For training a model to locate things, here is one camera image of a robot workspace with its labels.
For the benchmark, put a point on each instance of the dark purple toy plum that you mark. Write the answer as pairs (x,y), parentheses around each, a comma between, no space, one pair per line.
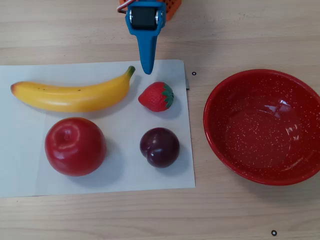
(160,147)

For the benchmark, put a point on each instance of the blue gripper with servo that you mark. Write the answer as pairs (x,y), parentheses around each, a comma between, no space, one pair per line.
(144,17)

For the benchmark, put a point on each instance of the white paper sheet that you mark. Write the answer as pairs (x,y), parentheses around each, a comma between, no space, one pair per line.
(17,150)
(125,175)

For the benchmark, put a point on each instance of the red speckled bowl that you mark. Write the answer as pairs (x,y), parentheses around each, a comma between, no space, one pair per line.
(262,140)

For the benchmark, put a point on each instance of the red toy apple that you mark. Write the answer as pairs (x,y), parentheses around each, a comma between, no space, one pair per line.
(75,147)

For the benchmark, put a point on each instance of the red toy strawberry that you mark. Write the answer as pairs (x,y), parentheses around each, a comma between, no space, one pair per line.
(153,97)

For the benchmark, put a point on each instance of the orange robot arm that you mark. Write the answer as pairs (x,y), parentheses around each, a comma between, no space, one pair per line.
(172,10)

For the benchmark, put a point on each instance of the yellow toy banana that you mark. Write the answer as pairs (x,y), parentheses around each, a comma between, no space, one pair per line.
(70,100)

